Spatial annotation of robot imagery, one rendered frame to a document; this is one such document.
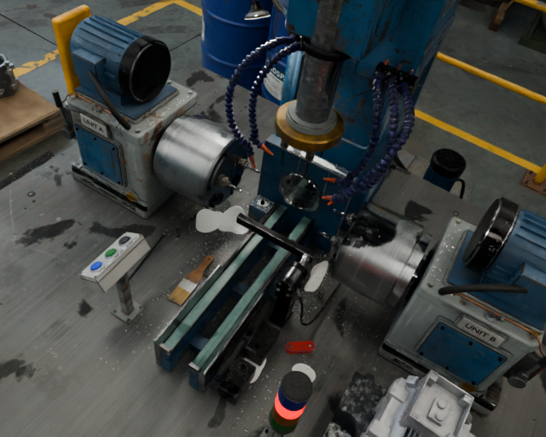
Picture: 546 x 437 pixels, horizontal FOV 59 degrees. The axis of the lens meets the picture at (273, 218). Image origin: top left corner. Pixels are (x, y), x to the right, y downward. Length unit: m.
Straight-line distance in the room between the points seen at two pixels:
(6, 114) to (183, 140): 2.00
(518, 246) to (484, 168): 2.49
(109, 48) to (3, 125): 1.82
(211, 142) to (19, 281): 0.71
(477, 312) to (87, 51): 1.23
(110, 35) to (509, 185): 2.78
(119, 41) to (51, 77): 2.37
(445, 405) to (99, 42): 1.27
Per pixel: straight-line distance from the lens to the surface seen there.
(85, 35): 1.55
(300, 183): 1.49
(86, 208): 1.76
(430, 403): 1.14
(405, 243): 1.29
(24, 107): 3.34
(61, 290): 1.58
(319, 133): 1.22
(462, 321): 1.26
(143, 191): 1.61
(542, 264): 1.19
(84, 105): 1.58
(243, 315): 1.34
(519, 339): 1.27
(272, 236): 1.37
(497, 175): 3.63
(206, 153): 1.41
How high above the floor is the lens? 2.09
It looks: 49 degrees down
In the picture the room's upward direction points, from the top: 11 degrees clockwise
